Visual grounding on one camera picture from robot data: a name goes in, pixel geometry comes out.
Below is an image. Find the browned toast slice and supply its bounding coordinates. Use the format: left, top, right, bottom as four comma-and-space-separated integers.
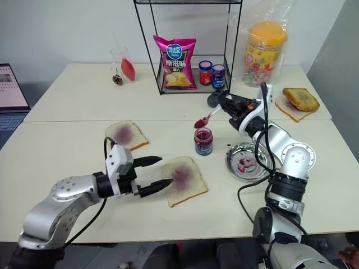
282, 87, 321, 113

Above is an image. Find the small brown patterned object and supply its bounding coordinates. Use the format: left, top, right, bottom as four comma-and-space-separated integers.
111, 73, 125, 87

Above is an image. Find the red-labelled jam jar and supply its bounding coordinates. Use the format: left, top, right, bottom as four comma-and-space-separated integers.
198, 60, 213, 86

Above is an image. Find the candy jar with orange lid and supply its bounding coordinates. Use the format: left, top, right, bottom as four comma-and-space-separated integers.
242, 21, 288, 88

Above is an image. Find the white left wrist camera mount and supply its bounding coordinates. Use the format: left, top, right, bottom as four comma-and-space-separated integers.
104, 143, 134, 197

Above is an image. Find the clear drinking glass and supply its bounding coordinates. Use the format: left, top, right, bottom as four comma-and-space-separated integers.
109, 45, 130, 82

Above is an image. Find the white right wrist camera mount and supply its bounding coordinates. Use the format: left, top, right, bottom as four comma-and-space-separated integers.
240, 83, 274, 132

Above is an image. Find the pink potato chips bag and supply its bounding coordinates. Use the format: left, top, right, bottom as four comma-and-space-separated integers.
153, 35, 198, 91

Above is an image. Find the black wire rack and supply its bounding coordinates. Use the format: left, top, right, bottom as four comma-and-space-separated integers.
134, 0, 242, 96

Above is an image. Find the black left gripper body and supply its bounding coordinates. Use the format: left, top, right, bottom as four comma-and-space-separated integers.
117, 165, 140, 196

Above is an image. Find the open laptop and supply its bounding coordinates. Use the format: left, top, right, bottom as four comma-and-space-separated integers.
0, 63, 31, 132

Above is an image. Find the candy jar in plastic bag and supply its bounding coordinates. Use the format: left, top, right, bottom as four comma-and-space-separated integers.
227, 0, 294, 89

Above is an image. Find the small jam-stained bread slice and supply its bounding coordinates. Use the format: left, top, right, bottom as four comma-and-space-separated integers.
104, 120, 149, 152

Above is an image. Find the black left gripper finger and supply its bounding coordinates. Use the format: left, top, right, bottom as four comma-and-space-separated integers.
133, 156, 163, 170
136, 179, 172, 198

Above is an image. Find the red plastic squeeze bulb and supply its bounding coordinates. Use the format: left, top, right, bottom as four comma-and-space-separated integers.
121, 57, 139, 82

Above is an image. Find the blue-labelled jam jar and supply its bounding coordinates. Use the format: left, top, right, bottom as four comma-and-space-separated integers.
211, 64, 226, 91

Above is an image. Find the open glass jam jar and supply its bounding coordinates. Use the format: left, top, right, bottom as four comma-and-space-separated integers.
194, 127, 213, 156

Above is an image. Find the metal spoon with jam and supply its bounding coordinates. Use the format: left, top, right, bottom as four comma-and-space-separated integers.
194, 107, 222, 130

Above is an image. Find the round stainless steel plate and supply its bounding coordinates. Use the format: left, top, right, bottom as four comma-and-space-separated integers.
225, 141, 278, 183

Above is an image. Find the white bread slice under toast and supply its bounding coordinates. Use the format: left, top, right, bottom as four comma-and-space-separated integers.
274, 94, 311, 123

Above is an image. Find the large jam-stained bread slice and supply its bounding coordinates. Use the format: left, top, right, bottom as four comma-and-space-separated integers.
160, 156, 209, 208

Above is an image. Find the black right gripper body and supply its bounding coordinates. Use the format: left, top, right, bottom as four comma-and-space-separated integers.
219, 94, 264, 124

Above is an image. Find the reddish brown object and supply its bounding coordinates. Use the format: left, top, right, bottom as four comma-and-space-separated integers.
337, 243, 359, 265

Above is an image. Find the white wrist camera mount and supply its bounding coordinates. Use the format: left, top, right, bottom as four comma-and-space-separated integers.
240, 83, 274, 132
104, 143, 134, 197

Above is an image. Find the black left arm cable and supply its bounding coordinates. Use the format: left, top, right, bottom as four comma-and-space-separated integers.
63, 136, 116, 247

